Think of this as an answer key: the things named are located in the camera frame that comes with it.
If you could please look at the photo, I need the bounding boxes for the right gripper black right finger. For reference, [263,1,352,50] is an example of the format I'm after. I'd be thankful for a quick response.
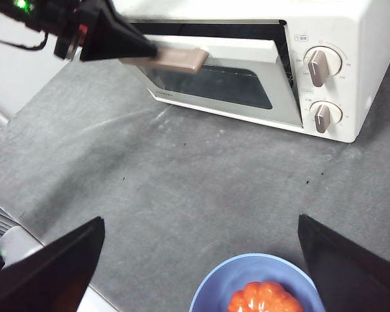
[298,213,390,312]

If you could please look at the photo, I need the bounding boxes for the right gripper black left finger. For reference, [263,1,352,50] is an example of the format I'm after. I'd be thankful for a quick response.
[0,216,106,312]

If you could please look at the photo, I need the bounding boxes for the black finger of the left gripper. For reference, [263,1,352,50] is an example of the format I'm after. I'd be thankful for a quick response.
[79,0,159,63]

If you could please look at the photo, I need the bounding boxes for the orange toy pumpkin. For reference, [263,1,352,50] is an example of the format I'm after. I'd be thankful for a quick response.
[227,281,305,312]

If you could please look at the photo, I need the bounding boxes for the oven door with beige handle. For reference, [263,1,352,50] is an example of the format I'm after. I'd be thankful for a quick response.
[119,34,306,128]

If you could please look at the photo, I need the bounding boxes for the blue ribbed bowl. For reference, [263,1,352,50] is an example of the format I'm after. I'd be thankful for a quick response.
[188,252,328,312]

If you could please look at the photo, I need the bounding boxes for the grey ribbed panel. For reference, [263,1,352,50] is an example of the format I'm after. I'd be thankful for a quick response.
[0,198,22,251]

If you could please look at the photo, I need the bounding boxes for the beige timer knob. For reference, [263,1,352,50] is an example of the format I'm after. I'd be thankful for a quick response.
[307,100,344,135]

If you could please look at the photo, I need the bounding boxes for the beige temperature knob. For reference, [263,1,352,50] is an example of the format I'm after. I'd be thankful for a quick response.
[303,45,344,88]

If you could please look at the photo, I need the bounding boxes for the cream Toshiba toaster oven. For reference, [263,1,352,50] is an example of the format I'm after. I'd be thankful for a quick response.
[112,0,390,144]

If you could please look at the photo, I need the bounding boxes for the thin black cable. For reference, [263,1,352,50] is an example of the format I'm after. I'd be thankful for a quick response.
[0,31,49,51]

